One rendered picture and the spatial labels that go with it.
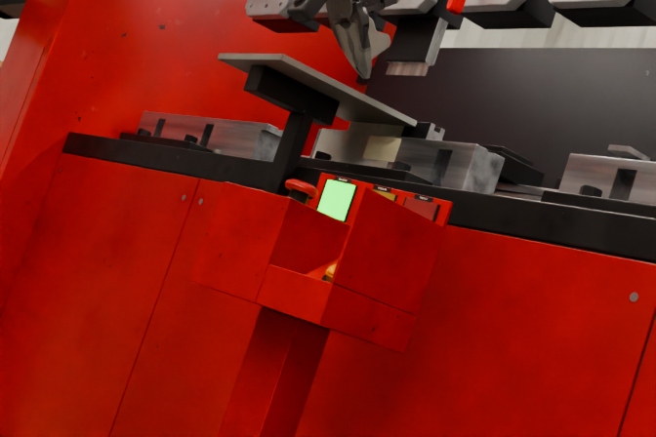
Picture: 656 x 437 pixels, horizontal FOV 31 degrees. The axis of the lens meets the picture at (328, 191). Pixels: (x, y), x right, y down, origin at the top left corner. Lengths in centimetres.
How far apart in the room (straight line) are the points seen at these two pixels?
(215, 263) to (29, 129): 122
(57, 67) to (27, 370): 63
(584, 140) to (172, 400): 93
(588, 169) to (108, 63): 132
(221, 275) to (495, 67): 133
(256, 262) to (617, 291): 38
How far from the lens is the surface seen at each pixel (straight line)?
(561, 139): 232
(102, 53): 255
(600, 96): 229
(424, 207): 135
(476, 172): 166
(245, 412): 131
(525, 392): 130
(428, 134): 177
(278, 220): 127
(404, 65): 190
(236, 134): 217
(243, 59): 173
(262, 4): 225
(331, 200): 143
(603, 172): 149
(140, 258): 206
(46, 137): 250
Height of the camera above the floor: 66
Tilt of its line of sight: 6 degrees up
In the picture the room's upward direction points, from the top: 19 degrees clockwise
